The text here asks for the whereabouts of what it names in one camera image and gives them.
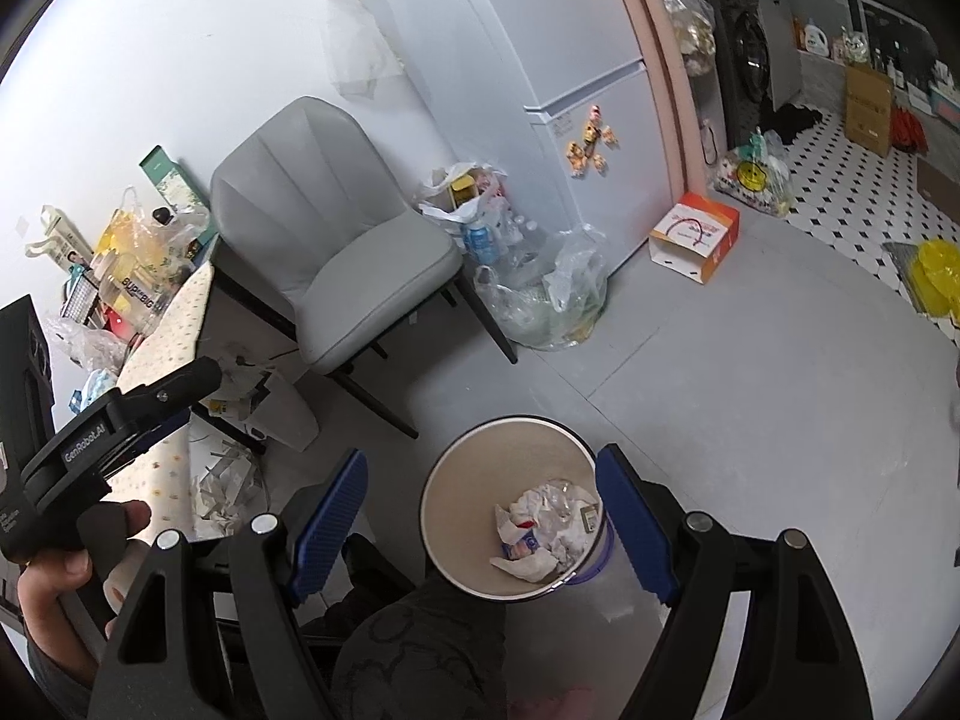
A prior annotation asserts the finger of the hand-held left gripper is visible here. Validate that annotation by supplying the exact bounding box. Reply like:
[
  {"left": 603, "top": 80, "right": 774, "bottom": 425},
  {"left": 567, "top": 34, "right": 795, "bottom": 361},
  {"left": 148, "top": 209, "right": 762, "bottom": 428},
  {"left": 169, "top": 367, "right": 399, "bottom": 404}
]
[
  {"left": 105, "top": 357, "right": 223, "bottom": 430},
  {"left": 111, "top": 412, "right": 194, "bottom": 478}
]

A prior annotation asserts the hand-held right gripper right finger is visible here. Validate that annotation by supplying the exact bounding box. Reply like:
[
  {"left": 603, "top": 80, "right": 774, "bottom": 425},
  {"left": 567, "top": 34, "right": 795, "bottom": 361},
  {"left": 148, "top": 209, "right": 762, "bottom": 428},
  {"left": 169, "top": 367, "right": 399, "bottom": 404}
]
[{"left": 596, "top": 444, "right": 875, "bottom": 720}]

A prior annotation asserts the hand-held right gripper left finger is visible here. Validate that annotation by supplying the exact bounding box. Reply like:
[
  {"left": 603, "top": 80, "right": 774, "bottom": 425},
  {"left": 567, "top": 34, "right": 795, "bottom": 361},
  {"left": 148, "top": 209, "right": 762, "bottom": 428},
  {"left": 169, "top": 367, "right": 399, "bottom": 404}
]
[{"left": 90, "top": 450, "right": 370, "bottom": 720}]

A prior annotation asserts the clear plastic wrapper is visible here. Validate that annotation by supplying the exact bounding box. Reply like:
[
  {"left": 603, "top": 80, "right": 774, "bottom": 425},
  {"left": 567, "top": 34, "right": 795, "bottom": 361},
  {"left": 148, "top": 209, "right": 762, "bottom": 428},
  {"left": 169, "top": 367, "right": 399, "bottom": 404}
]
[{"left": 525, "top": 480, "right": 601, "bottom": 533}]

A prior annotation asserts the blue snack packet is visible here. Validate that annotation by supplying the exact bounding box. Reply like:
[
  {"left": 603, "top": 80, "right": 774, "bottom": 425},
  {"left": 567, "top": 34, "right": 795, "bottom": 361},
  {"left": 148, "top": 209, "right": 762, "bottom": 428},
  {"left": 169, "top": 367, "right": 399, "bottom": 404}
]
[{"left": 496, "top": 521, "right": 545, "bottom": 560}]

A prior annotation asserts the beige round waste bin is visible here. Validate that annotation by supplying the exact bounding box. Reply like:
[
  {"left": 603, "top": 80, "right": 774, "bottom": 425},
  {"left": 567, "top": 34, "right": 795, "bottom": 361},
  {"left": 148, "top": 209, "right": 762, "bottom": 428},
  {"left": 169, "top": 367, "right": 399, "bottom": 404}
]
[{"left": 418, "top": 416, "right": 617, "bottom": 601}]

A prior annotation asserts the person's left hand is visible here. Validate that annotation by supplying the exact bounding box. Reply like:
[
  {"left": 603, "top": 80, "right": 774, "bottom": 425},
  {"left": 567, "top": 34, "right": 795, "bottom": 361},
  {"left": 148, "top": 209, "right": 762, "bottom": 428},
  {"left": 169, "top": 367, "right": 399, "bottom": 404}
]
[{"left": 21, "top": 499, "right": 154, "bottom": 662}]

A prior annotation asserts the table with dotted tablecloth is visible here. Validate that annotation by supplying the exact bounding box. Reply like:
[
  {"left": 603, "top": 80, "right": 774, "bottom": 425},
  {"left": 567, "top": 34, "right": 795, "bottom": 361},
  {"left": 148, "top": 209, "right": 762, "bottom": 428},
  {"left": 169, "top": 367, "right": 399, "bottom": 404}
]
[{"left": 105, "top": 259, "right": 220, "bottom": 542}]

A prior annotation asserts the blue tissue pack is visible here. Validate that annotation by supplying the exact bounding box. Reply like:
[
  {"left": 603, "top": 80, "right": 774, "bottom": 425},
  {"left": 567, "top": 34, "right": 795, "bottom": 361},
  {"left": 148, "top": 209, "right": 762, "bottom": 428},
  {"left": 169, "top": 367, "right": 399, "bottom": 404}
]
[{"left": 67, "top": 367, "right": 122, "bottom": 418}]

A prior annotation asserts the crinkled clear plastic bag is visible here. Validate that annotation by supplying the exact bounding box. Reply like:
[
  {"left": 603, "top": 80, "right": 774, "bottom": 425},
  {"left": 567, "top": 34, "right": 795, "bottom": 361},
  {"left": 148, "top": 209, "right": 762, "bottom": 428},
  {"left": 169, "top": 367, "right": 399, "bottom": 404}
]
[{"left": 45, "top": 315, "right": 129, "bottom": 377}]

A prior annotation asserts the pile of paper scraps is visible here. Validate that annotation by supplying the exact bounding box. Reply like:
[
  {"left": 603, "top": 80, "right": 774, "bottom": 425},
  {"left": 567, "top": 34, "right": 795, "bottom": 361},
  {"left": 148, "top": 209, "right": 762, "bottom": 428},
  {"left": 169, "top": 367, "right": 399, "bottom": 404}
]
[{"left": 187, "top": 442, "right": 272, "bottom": 534}]

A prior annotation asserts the crumpled white tissue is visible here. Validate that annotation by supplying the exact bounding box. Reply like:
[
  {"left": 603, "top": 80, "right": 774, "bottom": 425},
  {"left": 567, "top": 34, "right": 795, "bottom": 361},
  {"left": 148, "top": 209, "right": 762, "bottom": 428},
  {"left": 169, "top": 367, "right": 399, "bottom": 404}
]
[{"left": 487, "top": 532, "right": 572, "bottom": 583}]

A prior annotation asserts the large clear plastic bag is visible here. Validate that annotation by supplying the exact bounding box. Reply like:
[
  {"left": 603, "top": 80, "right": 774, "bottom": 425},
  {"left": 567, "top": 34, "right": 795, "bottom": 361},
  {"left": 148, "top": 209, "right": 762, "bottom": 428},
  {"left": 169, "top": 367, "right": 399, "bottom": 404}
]
[{"left": 97, "top": 255, "right": 189, "bottom": 339}]

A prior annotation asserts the yellow printed bag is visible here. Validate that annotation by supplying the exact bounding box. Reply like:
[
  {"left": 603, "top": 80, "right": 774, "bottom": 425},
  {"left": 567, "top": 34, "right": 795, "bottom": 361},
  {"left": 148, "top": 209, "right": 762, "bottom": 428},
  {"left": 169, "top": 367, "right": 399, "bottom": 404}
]
[{"left": 94, "top": 187, "right": 212, "bottom": 293}]

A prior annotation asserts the tall green box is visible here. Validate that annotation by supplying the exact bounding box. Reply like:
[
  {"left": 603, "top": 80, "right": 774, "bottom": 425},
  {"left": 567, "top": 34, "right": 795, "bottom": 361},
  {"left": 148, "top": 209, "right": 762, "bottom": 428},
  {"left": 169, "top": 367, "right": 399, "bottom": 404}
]
[{"left": 139, "top": 145, "right": 208, "bottom": 219}]

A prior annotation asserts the grey upholstered chair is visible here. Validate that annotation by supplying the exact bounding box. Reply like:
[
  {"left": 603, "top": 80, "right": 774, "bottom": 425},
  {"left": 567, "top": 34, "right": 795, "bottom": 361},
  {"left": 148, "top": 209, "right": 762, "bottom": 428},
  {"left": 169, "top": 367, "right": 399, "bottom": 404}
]
[{"left": 210, "top": 96, "right": 520, "bottom": 440}]

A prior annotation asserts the clear plastic bag of bottles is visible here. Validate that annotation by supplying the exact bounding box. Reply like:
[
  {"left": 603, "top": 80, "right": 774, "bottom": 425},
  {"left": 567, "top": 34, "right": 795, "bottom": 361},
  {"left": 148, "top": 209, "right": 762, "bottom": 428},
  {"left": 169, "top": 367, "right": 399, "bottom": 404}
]
[{"left": 472, "top": 229, "right": 609, "bottom": 353}]

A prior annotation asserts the orange and white cardboard box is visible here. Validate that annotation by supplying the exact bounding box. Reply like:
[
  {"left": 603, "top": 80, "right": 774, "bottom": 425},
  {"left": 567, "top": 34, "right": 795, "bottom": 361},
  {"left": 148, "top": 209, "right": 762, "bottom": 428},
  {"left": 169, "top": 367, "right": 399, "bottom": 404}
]
[{"left": 649, "top": 193, "right": 742, "bottom": 287}]

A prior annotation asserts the pack of water bottles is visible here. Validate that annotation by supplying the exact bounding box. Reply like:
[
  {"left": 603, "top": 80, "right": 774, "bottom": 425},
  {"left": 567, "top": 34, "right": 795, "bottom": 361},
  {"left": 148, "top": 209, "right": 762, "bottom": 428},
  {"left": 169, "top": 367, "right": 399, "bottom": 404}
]
[{"left": 461, "top": 206, "right": 542, "bottom": 265}]

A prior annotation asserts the white bag of snacks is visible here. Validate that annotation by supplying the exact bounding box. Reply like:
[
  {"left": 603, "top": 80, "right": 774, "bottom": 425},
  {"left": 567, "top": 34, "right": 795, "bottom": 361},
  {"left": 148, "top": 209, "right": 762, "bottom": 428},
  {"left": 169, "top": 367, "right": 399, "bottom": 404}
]
[{"left": 416, "top": 161, "right": 512, "bottom": 227}]

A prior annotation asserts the colourful bag with yellow face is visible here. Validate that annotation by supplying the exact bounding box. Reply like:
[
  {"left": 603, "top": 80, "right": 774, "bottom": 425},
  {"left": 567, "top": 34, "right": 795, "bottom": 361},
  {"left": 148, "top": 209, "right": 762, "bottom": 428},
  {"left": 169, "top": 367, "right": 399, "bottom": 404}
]
[{"left": 712, "top": 131, "right": 797, "bottom": 219}]

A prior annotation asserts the sheer white hanging bag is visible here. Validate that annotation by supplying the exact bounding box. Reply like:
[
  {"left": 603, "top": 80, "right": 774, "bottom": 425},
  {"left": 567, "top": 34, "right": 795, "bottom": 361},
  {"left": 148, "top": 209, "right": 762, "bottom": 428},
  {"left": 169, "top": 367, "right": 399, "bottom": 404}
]
[{"left": 315, "top": 0, "right": 407, "bottom": 100}]

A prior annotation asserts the cluster of orange fridge magnets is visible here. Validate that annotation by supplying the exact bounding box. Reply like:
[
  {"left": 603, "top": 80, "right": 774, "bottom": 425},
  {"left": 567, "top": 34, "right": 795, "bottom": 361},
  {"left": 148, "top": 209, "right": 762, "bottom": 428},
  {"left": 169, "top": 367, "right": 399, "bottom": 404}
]
[{"left": 566, "top": 105, "right": 620, "bottom": 178}]

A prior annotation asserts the yellow plastic bag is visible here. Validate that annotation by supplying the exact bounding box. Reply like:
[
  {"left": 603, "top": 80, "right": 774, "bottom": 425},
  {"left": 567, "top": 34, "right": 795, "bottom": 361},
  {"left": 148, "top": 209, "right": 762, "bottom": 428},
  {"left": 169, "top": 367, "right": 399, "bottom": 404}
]
[{"left": 885, "top": 238, "right": 960, "bottom": 332}]

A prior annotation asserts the black cloth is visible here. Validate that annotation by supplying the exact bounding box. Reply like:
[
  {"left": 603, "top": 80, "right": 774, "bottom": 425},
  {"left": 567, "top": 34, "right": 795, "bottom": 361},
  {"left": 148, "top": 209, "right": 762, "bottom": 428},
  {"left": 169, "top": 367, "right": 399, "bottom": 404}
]
[{"left": 761, "top": 105, "right": 827, "bottom": 144}]

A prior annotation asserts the flat brown cardboard sheet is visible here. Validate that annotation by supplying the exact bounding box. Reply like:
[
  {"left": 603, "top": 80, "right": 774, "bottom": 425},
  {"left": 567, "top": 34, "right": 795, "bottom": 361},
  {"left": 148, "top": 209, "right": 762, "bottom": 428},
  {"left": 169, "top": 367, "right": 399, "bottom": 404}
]
[{"left": 916, "top": 156, "right": 960, "bottom": 223}]

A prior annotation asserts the white refrigerator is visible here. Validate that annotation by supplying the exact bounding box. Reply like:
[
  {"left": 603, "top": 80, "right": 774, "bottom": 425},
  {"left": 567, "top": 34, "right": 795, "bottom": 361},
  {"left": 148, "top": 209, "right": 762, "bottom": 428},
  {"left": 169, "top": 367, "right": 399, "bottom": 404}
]
[{"left": 375, "top": 0, "right": 677, "bottom": 272}]

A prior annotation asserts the brown cardboard box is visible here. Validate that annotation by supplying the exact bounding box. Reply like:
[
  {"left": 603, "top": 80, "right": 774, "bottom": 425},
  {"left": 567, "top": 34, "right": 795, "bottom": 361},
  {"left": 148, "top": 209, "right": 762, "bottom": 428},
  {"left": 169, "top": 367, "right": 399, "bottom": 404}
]
[{"left": 844, "top": 64, "right": 898, "bottom": 158}]

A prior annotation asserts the red bag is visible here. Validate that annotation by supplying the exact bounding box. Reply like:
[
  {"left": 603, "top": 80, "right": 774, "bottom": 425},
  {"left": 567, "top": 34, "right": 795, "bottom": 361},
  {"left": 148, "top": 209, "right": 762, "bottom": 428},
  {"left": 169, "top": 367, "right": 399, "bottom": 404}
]
[{"left": 891, "top": 106, "right": 928, "bottom": 155}]

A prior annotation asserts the washing machine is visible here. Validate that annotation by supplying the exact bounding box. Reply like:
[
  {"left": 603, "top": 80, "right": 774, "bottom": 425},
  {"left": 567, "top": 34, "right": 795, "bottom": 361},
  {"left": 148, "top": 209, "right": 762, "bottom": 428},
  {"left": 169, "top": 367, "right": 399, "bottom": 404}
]
[{"left": 694, "top": 0, "right": 804, "bottom": 152}]

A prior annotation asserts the dark kitchen cabinet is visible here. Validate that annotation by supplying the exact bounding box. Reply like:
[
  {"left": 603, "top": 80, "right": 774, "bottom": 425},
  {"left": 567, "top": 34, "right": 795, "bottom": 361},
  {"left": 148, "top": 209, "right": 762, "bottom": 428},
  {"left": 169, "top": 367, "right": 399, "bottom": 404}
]
[{"left": 787, "top": 0, "right": 960, "bottom": 91}]

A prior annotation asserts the white paper bag with handles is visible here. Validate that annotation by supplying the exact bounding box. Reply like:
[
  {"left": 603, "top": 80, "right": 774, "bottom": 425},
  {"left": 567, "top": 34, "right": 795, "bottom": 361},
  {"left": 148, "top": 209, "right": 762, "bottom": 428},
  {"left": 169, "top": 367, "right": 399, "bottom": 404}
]
[{"left": 26, "top": 204, "right": 95, "bottom": 264}]

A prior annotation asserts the pink door frame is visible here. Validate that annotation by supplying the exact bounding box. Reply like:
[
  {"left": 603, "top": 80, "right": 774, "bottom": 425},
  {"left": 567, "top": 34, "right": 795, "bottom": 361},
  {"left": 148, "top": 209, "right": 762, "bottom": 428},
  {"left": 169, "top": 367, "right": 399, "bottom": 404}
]
[{"left": 600, "top": 0, "right": 710, "bottom": 203}]

